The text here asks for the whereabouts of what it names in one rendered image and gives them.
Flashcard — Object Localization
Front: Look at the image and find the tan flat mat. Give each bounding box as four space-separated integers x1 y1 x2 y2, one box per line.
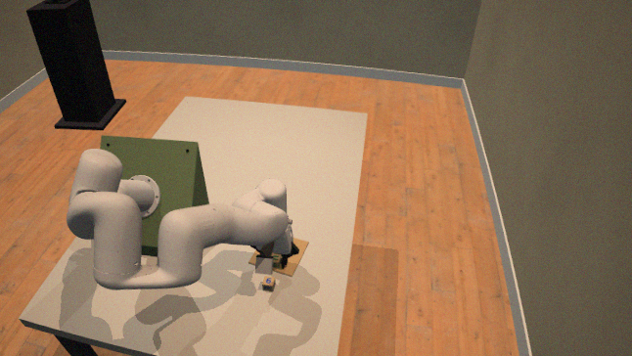
248 238 309 277

